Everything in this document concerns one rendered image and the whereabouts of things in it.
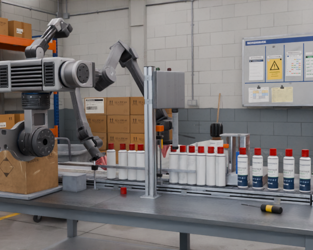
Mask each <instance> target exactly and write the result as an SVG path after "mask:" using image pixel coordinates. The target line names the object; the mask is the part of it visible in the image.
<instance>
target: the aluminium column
mask: <svg viewBox="0 0 313 250"><path fill-rule="evenodd" d="M153 71H155V66H144V75H153ZM144 99H153V81H152V80H146V81H144ZM144 114H145V196H148V197H154V196H156V195H157V168H156V109H153V105H152V104H145V105H144Z"/></svg>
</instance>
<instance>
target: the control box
mask: <svg viewBox="0 0 313 250"><path fill-rule="evenodd" d="M152 77H153V80H152V81H153V109H176V108H185V72H183V71H153V75H152Z"/></svg>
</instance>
